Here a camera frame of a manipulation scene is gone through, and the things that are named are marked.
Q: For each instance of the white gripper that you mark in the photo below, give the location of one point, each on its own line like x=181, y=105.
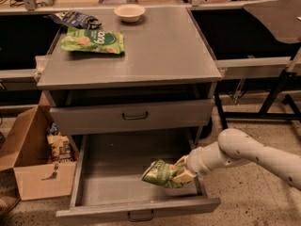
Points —
x=193, y=164

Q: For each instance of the green jalapeno chip bag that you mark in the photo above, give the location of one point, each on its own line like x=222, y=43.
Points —
x=161, y=173

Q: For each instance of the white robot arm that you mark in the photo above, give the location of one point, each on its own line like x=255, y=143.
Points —
x=233, y=148

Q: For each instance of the grey upper drawer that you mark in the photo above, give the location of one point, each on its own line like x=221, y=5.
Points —
x=82, y=120

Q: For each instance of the grey open drawer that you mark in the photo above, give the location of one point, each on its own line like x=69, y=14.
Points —
x=108, y=187

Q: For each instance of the grey drawer cabinet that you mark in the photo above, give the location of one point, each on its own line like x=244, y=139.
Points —
x=165, y=60

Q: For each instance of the large green snack bag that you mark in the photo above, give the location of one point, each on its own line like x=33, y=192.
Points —
x=93, y=40

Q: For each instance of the dark blue chip bag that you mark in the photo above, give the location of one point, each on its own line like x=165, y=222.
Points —
x=75, y=19

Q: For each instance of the snack packs in box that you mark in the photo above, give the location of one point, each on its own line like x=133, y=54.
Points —
x=60, y=147

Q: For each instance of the cardboard box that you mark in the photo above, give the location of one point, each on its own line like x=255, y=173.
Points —
x=28, y=152

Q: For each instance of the white bowl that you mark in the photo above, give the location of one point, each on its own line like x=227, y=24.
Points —
x=129, y=13

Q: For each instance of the black table leg frame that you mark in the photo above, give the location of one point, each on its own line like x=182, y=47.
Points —
x=263, y=113

